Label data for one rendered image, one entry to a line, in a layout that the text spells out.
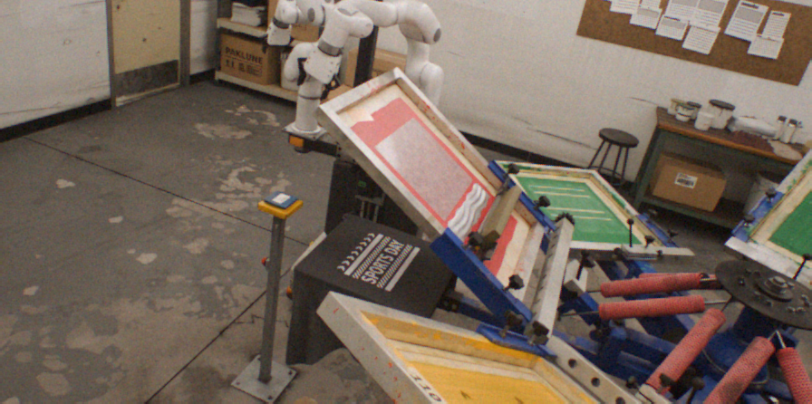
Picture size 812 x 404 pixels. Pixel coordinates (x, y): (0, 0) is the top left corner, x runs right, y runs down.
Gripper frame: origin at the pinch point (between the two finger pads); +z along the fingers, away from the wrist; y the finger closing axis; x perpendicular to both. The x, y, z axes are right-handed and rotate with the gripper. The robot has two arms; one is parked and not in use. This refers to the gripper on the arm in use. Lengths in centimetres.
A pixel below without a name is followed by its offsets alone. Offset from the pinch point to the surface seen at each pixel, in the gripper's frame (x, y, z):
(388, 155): 14.3, -35.7, -2.9
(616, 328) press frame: 5, -121, 9
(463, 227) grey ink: 12, -66, 5
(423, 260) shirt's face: -8, -61, 38
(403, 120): -9.4, -30.3, -4.3
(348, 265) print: 10, -41, 44
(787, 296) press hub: 2, -149, -28
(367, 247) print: -4, -42, 44
